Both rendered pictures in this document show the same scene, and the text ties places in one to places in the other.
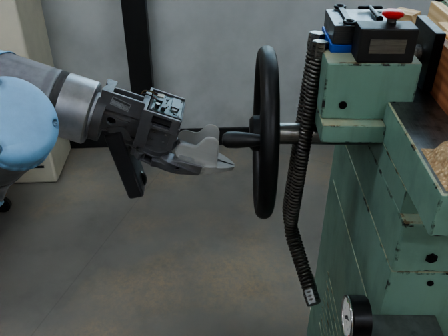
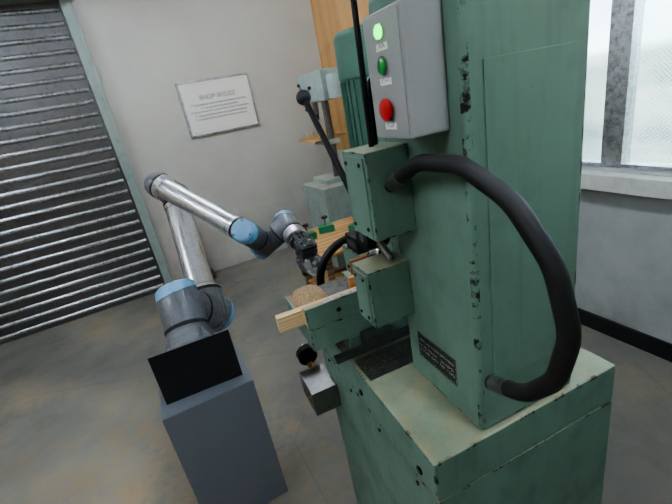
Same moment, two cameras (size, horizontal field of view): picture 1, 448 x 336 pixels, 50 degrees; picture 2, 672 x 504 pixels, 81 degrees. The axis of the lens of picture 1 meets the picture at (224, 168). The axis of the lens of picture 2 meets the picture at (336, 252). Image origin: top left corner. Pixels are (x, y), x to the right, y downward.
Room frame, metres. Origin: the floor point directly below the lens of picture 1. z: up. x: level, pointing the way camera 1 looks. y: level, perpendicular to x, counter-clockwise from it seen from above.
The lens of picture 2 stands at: (0.23, -1.22, 1.39)
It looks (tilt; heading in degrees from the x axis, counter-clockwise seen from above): 21 degrees down; 70
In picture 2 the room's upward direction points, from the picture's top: 11 degrees counter-clockwise
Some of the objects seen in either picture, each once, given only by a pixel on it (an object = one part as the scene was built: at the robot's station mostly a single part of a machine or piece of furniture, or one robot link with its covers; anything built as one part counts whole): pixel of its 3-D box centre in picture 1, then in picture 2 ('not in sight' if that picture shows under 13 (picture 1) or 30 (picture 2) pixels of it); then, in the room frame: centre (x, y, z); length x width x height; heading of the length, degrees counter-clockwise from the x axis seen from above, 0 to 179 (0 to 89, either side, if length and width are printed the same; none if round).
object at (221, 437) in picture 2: not in sight; (223, 432); (0.13, 0.10, 0.27); 0.30 x 0.30 x 0.55; 3
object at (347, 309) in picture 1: (357, 321); (307, 357); (0.45, -0.19, 0.65); 0.06 x 0.04 x 0.08; 179
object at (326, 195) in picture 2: not in sight; (337, 170); (1.55, 1.92, 0.79); 0.62 x 0.48 x 1.58; 93
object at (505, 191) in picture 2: not in sight; (467, 282); (0.56, -0.82, 1.12); 0.33 x 0.05 x 0.36; 89
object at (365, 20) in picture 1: (367, 29); (368, 235); (0.72, -0.21, 0.99); 0.13 x 0.11 x 0.06; 179
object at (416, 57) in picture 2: not in sight; (405, 74); (0.56, -0.72, 1.40); 0.10 x 0.06 x 0.16; 89
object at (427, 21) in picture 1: (405, 53); not in sight; (0.72, -0.28, 0.95); 0.09 x 0.07 x 0.09; 179
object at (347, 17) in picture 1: (345, 14); not in sight; (0.74, -0.18, 1.00); 0.10 x 0.02 x 0.01; 179
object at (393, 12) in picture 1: (393, 13); not in sight; (0.69, -0.24, 1.02); 0.03 x 0.03 x 0.01
